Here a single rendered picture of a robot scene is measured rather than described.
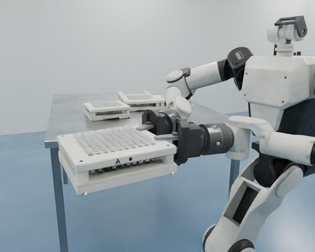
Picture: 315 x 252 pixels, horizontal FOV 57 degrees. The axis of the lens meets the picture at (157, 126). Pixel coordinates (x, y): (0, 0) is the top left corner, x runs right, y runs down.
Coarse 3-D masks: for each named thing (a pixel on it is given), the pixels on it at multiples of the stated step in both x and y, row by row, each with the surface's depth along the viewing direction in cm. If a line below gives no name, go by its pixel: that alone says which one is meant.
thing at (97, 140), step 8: (120, 128) 84; (88, 136) 79; (96, 136) 78; (104, 136) 77; (112, 136) 77; (120, 136) 76; (128, 136) 76; (136, 136) 76; (88, 144) 72; (96, 144) 71; (104, 144) 72; (112, 144) 70; (120, 144) 72; (136, 144) 72
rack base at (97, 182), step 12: (60, 156) 79; (72, 168) 70; (132, 168) 70; (144, 168) 69; (156, 168) 70; (168, 168) 71; (72, 180) 66; (96, 180) 63; (108, 180) 65; (120, 180) 66; (132, 180) 67
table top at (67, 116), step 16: (64, 96) 262; (80, 96) 262; (96, 96) 262; (112, 96) 262; (64, 112) 196; (80, 112) 196; (192, 112) 196; (208, 112) 196; (48, 128) 157; (64, 128) 157; (80, 128) 157; (96, 128) 157; (48, 144) 136
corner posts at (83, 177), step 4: (60, 148) 80; (60, 152) 81; (164, 156) 71; (168, 156) 71; (172, 156) 72; (164, 160) 72; (168, 160) 71; (172, 160) 72; (168, 164) 72; (80, 172) 61; (84, 172) 62; (76, 176) 62; (80, 176) 62; (84, 176) 62; (88, 176) 63; (76, 180) 63; (80, 180) 62; (84, 180) 62; (88, 180) 63
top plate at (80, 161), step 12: (84, 132) 84; (144, 132) 83; (60, 144) 76; (72, 144) 73; (156, 144) 72; (168, 144) 72; (72, 156) 65; (84, 156) 65; (96, 156) 65; (108, 156) 65; (120, 156) 65; (132, 156) 66; (144, 156) 67; (156, 156) 69; (84, 168) 61; (96, 168) 63
